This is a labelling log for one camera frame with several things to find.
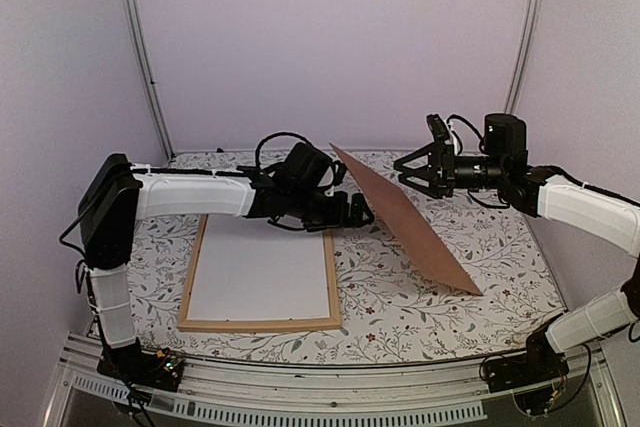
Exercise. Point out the front aluminium rail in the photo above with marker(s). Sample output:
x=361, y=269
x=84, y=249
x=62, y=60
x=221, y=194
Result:
x=220, y=392

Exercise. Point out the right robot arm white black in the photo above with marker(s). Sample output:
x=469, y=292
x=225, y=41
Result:
x=547, y=193

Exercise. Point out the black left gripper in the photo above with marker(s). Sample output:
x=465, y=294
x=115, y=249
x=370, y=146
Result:
x=339, y=217

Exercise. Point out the light wooden picture frame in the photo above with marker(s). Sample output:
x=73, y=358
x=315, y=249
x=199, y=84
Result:
x=332, y=322

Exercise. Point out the aluminium corner post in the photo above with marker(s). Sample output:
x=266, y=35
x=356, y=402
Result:
x=525, y=44
x=149, y=84

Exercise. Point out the floral patterned table cover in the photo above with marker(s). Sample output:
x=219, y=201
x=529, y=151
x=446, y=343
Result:
x=390, y=314

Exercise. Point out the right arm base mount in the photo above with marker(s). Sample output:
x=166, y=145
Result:
x=538, y=363

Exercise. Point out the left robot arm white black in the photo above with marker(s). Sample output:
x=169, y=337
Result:
x=303, y=186

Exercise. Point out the brown frame backing board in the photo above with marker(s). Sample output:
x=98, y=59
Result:
x=427, y=252

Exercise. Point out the left aluminium corner post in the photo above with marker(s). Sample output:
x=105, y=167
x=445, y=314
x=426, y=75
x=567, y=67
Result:
x=149, y=84

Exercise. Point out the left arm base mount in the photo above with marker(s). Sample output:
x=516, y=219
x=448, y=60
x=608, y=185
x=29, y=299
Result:
x=162, y=369

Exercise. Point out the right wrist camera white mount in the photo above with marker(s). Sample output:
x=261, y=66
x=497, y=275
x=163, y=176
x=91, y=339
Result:
x=441, y=132

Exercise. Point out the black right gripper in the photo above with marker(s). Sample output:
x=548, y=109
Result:
x=441, y=160

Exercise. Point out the right aluminium corner post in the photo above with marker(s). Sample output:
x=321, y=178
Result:
x=525, y=44

